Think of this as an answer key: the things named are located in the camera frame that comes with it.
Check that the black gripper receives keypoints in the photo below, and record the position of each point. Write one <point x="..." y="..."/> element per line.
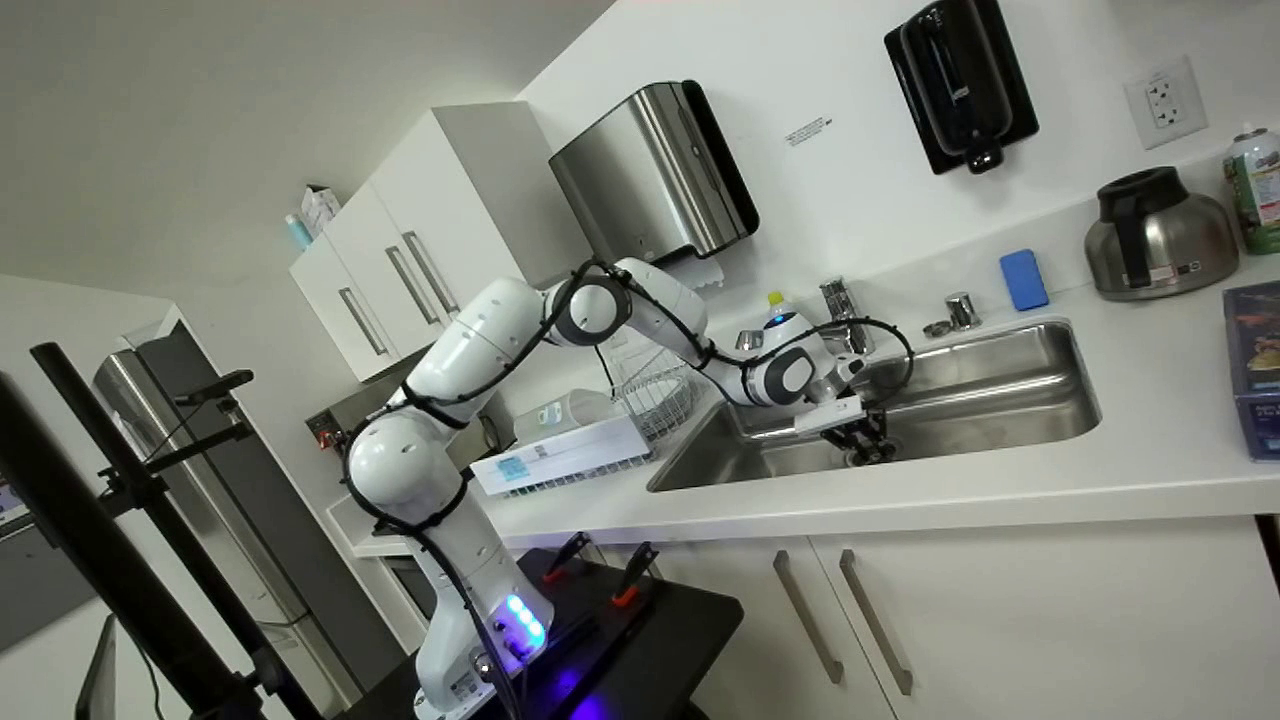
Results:
<point x="867" y="400"/>

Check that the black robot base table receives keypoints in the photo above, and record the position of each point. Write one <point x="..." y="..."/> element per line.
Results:
<point x="641" y="640"/>

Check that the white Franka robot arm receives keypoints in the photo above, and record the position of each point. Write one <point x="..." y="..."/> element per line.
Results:
<point x="475" y="340"/>

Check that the stainless steel sink basin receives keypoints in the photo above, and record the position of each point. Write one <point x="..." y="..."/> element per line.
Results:
<point x="985" y="392"/>

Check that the chrome sink faucet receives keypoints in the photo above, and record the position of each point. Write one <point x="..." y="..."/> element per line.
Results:
<point x="836" y="297"/>

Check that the dish soap bottle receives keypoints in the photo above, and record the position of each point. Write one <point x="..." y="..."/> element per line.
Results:
<point x="779" y="315"/>

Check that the blue sponge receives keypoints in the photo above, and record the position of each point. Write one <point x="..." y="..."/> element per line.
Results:
<point x="1024" y="282"/>

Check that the white lower counter cabinet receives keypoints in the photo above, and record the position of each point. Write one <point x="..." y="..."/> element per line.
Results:
<point x="1065" y="626"/>

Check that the red black table clamp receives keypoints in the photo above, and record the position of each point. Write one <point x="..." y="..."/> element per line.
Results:
<point x="632" y="572"/>
<point x="563" y="556"/>

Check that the white dish rack drain tray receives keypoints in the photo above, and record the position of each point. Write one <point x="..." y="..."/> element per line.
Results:
<point x="563" y="463"/>

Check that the steel coffee carafe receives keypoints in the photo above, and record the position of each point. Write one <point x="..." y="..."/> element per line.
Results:
<point x="1158" y="241"/>

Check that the steel paper towel dispenser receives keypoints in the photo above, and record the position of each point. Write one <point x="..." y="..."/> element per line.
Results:
<point x="644" y="183"/>

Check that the blue flat box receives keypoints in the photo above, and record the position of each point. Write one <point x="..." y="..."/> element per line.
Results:
<point x="1258" y="375"/>

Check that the green spray can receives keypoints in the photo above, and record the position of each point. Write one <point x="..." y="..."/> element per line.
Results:
<point x="1258" y="192"/>

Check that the bottles atop cabinet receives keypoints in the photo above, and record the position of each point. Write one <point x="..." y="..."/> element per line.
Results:
<point x="314" y="214"/>

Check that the stainless steel refrigerator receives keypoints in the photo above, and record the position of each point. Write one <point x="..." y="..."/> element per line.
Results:
<point x="243" y="507"/>

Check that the black wall soap dispenser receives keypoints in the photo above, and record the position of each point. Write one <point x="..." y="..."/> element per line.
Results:
<point x="961" y="86"/>

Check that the white wall power outlet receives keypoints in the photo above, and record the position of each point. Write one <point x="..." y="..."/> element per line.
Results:
<point x="1165" y="100"/>

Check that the white upper wall cabinet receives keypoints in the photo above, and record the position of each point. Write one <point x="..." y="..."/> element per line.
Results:
<point x="453" y="203"/>

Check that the black camera on stand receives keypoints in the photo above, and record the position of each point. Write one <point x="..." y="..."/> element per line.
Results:
<point x="212" y="390"/>

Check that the black camera stand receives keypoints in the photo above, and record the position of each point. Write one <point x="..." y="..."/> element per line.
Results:
<point x="95" y="534"/>

